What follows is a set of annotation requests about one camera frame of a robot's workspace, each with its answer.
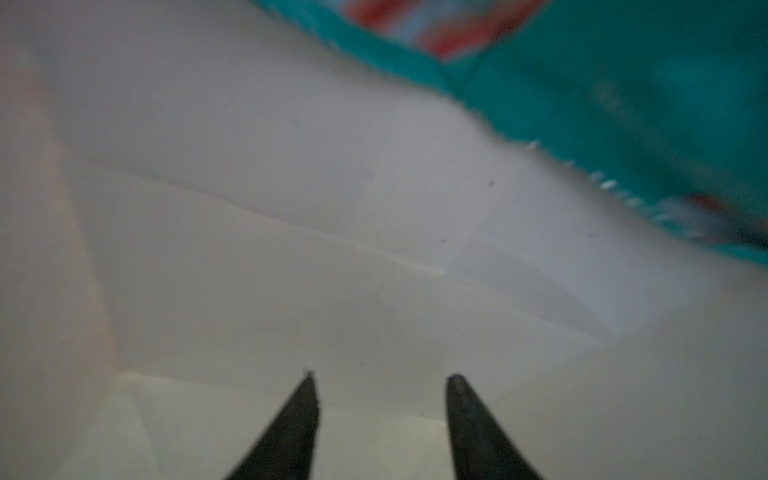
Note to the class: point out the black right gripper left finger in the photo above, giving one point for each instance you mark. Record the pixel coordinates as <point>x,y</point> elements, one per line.
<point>285,449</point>

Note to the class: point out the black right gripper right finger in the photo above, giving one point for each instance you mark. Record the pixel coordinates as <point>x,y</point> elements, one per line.
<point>480,449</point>

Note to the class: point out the blue checkered paper bag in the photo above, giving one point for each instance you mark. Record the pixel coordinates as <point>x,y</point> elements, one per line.
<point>200,203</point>

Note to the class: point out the teal snack pack in bag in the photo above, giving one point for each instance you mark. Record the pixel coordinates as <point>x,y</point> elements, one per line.
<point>664,102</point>

